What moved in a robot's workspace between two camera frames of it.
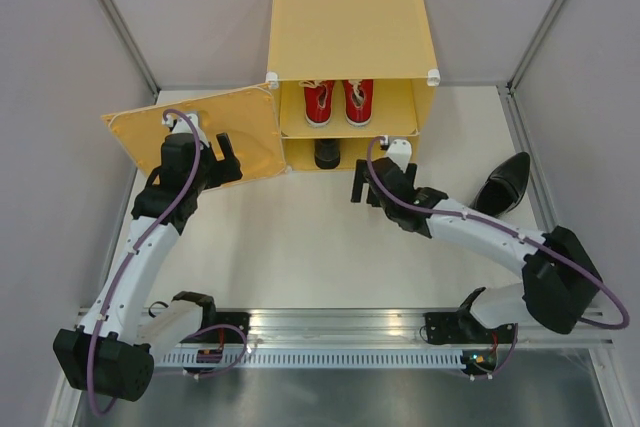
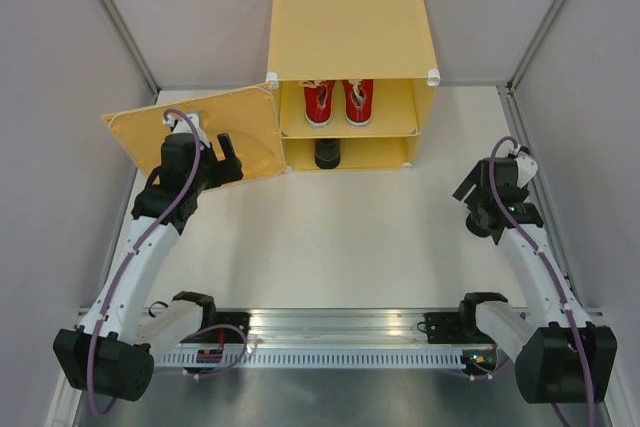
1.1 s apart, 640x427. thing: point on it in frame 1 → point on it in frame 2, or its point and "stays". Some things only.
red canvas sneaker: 358,100 stays
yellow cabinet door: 246,117 stays
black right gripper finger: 358,180 → 473,178
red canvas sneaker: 318,96 stays
